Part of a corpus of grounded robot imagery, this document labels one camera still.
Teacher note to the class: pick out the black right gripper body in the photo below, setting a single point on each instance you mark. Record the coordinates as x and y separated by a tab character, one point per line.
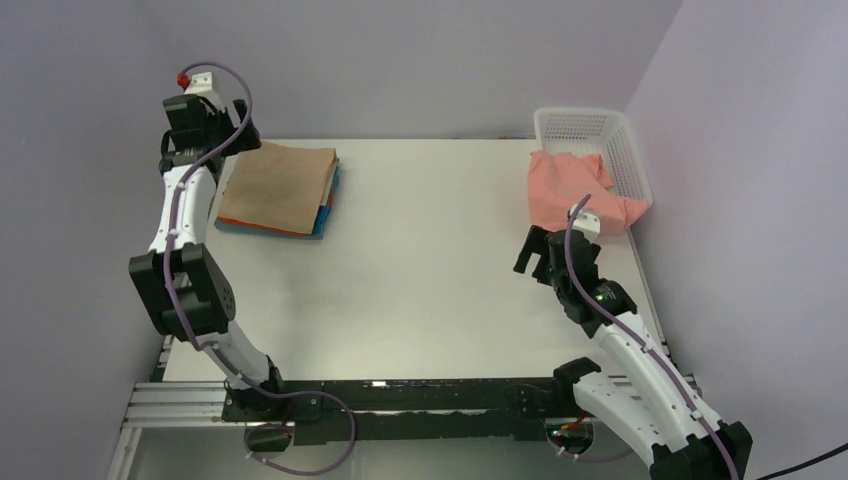
556	279

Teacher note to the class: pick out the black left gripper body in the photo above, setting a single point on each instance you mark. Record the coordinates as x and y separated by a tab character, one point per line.
221	126

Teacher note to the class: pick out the beige t-shirt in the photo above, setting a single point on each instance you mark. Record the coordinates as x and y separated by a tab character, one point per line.
279	186

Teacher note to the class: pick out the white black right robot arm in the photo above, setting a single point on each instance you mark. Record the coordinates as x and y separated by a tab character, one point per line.
668	425

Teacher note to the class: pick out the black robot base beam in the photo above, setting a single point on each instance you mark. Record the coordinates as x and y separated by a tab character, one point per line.
320	411

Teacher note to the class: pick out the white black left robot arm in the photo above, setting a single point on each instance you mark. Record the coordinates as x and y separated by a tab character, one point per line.
245	366

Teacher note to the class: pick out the pink t-shirt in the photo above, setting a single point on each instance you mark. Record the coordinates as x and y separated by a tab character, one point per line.
557	182

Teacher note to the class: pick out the orange folded t-shirt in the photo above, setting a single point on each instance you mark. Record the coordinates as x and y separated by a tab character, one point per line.
249	224

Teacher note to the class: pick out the grey folded t-shirt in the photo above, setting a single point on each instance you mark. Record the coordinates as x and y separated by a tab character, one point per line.
258	231

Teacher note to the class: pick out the white plastic laundry basket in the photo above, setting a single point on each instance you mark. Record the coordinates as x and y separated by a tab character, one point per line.
583	131

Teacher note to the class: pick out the blue folded t-shirt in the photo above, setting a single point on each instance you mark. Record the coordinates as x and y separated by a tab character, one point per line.
325	209

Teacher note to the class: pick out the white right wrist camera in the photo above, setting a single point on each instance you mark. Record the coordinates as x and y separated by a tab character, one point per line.
588	223

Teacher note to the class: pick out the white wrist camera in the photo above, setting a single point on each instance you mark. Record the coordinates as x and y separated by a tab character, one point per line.
588	223
203	85

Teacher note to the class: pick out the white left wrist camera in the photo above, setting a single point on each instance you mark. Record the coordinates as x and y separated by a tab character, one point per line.
203	85

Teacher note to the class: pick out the aluminium frame rails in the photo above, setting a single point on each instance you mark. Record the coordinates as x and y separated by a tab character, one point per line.
164	405

